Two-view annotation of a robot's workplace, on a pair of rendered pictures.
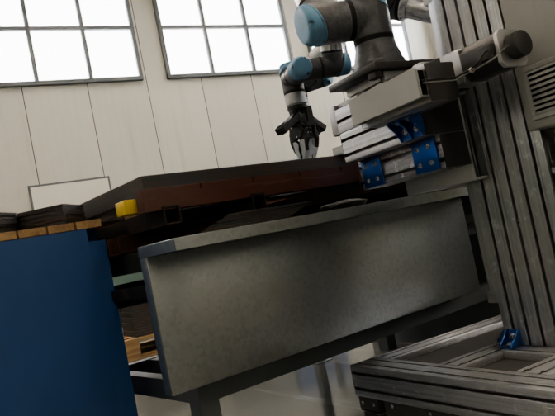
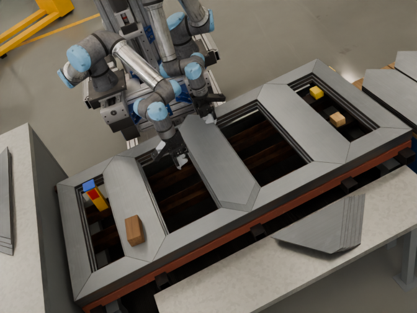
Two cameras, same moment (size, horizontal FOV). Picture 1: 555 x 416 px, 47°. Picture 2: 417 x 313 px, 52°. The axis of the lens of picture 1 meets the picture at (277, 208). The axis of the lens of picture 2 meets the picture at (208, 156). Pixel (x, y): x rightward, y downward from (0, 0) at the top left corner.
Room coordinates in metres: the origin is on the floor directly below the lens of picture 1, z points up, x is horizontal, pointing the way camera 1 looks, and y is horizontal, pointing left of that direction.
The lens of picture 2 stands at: (3.76, 0.68, 2.24)
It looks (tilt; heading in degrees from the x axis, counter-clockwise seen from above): 42 degrees down; 211
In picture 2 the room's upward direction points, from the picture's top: 21 degrees counter-clockwise
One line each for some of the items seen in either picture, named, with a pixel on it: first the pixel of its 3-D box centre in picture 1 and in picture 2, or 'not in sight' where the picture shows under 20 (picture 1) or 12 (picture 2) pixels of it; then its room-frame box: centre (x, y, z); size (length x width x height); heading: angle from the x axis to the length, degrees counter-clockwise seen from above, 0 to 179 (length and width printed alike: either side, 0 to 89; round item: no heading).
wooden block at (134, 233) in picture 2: not in sight; (134, 230); (2.93, -0.29, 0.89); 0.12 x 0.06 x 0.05; 30
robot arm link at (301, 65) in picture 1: (302, 70); (193, 64); (2.15, -0.18, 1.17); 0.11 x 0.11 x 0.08; 12
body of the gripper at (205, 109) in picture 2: (301, 122); (203, 102); (2.24, -0.14, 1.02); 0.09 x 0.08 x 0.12; 128
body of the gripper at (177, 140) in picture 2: not in sight; (174, 143); (2.58, -0.17, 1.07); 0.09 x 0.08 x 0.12; 128
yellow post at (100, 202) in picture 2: not in sight; (98, 199); (2.69, -0.67, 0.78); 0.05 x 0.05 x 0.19; 38
